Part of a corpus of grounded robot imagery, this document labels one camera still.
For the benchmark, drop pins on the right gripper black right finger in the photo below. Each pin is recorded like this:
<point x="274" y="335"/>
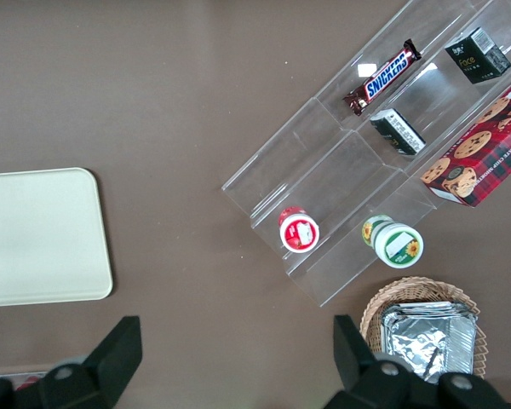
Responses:
<point x="362" y="375"/>

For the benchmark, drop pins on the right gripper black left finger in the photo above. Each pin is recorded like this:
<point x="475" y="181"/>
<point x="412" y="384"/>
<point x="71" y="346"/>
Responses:
<point x="106" y="362"/>

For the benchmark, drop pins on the light wicker basket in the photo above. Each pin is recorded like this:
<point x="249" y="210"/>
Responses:
<point x="374" y="311"/>

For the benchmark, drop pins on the cream rectangular serving tray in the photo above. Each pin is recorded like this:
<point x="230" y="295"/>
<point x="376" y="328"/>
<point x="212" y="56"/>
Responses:
<point x="42" y="238"/>

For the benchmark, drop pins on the aluminium foil container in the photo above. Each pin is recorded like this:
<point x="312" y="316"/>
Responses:
<point x="421" y="336"/>

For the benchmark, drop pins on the green sunflower yogurt cup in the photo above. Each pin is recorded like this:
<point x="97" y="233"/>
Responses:
<point x="398" y="245"/>

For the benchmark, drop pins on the red lid yogurt cup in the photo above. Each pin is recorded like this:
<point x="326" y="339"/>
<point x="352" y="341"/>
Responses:
<point x="300" y="232"/>

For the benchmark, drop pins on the clear acrylic tiered shelf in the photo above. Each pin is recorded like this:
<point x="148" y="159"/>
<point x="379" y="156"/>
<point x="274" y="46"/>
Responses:
<point x="323" y="170"/>

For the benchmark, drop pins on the small black text box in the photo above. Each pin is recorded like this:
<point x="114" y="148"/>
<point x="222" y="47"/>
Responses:
<point x="398" y="132"/>

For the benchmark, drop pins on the red plaid cookie box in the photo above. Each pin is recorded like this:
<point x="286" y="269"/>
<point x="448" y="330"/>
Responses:
<point x="485" y="157"/>

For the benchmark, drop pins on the Snickers chocolate bar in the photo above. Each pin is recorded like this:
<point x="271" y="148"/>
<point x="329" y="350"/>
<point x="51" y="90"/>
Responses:
<point x="385" y="78"/>

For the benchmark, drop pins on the black Face print box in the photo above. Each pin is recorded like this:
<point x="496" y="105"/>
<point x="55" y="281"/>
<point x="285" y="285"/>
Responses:
<point x="472" y="59"/>

